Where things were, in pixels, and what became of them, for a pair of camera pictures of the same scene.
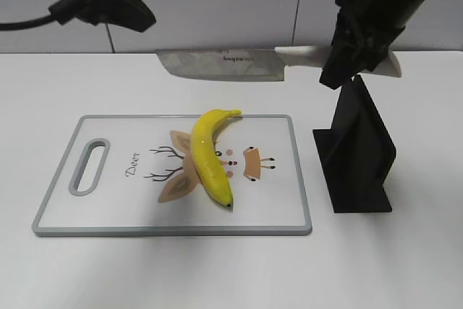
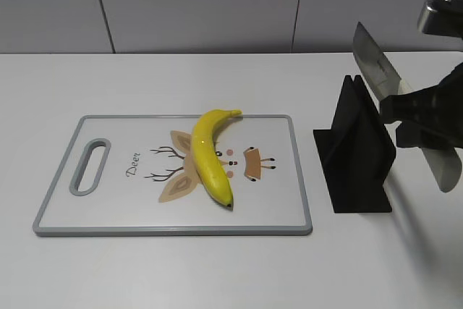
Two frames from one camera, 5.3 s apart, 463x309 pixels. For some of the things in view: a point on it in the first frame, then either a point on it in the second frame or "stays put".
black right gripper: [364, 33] -> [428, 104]
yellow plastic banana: [210, 169] stays put
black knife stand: [357, 154] stays put
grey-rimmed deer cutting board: [137, 175] stays put
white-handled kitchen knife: [253, 64] -> [444, 165]
